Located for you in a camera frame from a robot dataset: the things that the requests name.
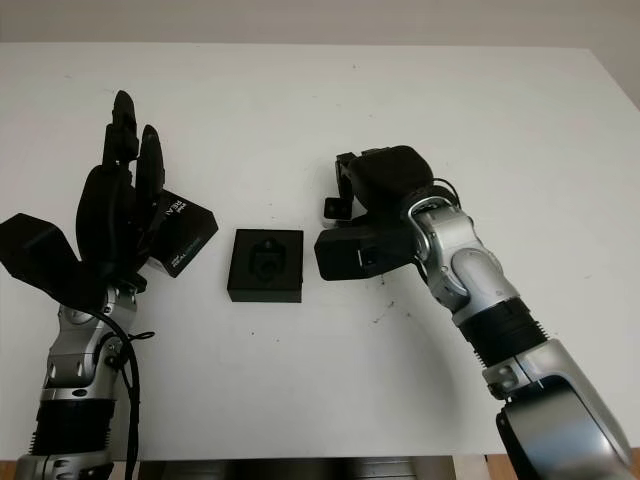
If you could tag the black box base with insert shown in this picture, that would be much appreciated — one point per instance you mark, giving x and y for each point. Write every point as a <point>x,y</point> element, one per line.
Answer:
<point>265,292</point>

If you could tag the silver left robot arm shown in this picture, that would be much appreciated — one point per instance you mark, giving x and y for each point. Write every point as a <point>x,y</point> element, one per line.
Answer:
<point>75,360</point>

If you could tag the black printed box lid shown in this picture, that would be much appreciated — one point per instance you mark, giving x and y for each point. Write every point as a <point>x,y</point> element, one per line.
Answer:
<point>192,230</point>

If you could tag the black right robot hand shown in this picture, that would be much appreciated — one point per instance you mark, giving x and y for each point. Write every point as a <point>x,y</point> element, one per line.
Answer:
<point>390,175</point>

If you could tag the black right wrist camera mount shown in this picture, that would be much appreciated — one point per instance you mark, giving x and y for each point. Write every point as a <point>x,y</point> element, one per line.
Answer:
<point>340,255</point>

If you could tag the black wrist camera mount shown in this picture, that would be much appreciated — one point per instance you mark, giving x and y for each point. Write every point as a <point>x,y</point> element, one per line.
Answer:
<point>35,250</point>
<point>340,255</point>

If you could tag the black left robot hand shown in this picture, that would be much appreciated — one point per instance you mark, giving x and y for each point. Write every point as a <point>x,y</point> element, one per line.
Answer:
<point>105,220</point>

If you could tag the small silver depth camera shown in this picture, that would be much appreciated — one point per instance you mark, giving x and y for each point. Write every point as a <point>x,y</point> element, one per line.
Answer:
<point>336,209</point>

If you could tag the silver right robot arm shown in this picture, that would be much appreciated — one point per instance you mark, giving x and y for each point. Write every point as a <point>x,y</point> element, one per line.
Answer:
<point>500,310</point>

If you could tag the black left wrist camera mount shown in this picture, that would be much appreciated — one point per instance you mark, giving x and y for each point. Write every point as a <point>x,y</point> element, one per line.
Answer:
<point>35,250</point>

